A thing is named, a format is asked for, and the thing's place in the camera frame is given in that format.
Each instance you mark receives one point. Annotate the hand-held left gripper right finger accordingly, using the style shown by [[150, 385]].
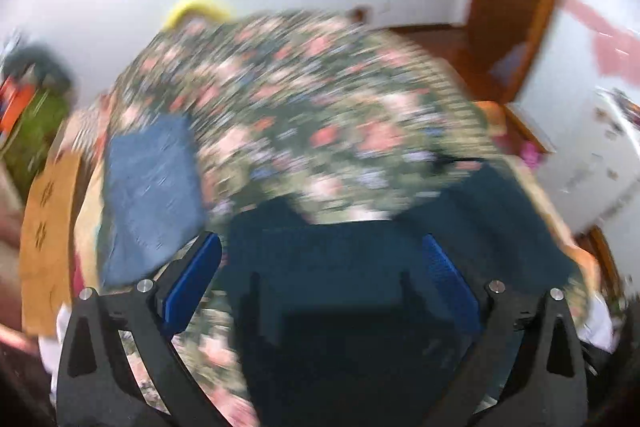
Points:
[[450, 279]]

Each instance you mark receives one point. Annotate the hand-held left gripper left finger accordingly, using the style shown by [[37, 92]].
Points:
[[195, 277]]

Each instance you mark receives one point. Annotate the dark pants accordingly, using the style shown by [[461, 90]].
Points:
[[340, 287]]

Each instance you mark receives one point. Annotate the folded blue jeans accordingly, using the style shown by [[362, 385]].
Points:
[[150, 197]]

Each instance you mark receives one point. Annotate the wooden lap table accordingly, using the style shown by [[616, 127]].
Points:
[[50, 247]]

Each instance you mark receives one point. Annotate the floral blanket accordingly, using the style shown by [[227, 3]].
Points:
[[310, 107]]

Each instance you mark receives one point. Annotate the green storage box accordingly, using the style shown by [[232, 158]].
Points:
[[35, 137]]

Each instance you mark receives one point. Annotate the orange box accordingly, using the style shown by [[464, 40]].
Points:
[[12, 104]]

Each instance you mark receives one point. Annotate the grey long pillow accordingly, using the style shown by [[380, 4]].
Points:
[[35, 64]]

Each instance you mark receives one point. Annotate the yellow curved headboard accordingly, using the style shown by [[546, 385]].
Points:
[[197, 7]]

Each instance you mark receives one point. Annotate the white heart print sliding door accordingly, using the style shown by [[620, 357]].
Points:
[[590, 32]]

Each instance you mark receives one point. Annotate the wooden bed post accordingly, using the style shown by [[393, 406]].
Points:
[[361, 14]]

